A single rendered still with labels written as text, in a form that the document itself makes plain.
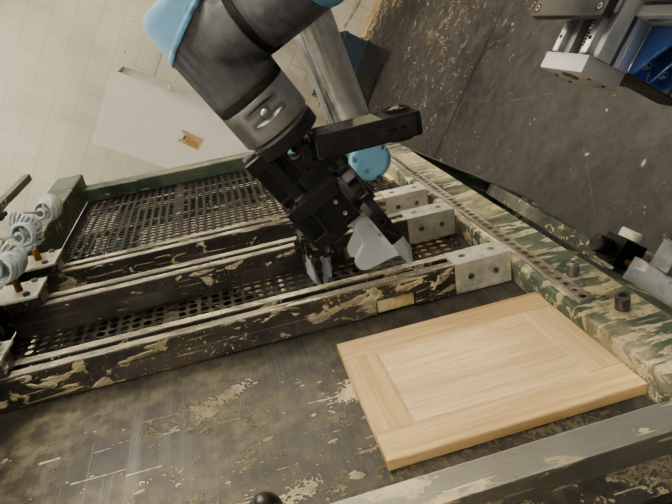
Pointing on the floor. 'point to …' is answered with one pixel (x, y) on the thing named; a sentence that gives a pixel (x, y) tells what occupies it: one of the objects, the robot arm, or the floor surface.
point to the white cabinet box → (161, 122)
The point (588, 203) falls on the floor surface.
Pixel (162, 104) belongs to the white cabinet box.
